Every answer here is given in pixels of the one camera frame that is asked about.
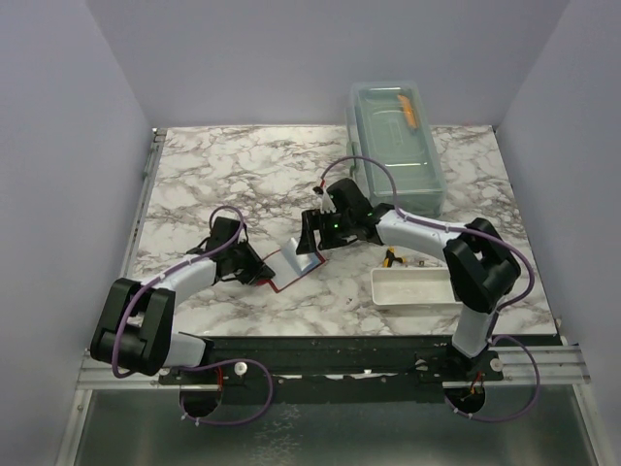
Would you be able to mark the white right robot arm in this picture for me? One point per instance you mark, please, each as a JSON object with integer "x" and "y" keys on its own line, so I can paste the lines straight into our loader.
{"x": 482, "y": 268}

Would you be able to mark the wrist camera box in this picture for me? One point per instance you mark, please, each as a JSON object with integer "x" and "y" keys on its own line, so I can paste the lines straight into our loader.
{"x": 348, "y": 198}
{"x": 223, "y": 230}

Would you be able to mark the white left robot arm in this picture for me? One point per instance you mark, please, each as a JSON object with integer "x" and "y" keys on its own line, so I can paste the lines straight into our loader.
{"x": 150, "y": 315}

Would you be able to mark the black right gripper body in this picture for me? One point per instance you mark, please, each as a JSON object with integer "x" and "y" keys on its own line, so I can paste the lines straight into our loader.
{"x": 334, "y": 229}

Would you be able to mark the white plastic tray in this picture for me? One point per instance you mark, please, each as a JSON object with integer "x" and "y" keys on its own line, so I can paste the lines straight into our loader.
{"x": 411, "y": 287}

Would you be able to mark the yellow black handled tool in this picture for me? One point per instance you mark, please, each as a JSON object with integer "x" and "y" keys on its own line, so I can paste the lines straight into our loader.
{"x": 390, "y": 258}

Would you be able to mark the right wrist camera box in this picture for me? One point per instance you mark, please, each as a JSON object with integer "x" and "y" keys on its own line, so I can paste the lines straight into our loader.
{"x": 348, "y": 198}

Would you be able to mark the clear plastic storage box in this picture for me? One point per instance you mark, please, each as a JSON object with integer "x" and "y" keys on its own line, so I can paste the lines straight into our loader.
{"x": 392, "y": 159}

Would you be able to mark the aluminium mounting rail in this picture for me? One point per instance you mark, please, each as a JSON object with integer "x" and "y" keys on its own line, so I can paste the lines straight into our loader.
{"x": 547, "y": 365}

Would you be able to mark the red leather card holder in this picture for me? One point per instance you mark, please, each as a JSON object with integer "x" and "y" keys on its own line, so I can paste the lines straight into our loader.
{"x": 289, "y": 267}

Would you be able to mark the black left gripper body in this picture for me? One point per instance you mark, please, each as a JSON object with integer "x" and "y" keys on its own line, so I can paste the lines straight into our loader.
{"x": 247, "y": 266}

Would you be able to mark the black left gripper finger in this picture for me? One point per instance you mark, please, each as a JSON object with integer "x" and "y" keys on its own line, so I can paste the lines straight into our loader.
{"x": 257, "y": 275}
{"x": 253, "y": 263}

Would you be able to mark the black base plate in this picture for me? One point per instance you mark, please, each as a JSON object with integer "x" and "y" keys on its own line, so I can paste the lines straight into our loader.
{"x": 242, "y": 380}

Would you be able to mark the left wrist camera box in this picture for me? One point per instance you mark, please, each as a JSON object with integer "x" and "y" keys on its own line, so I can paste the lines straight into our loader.
{"x": 223, "y": 230}

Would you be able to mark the orange tool inside box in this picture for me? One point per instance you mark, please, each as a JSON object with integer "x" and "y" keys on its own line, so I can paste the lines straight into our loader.
{"x": 408, "y": 111}

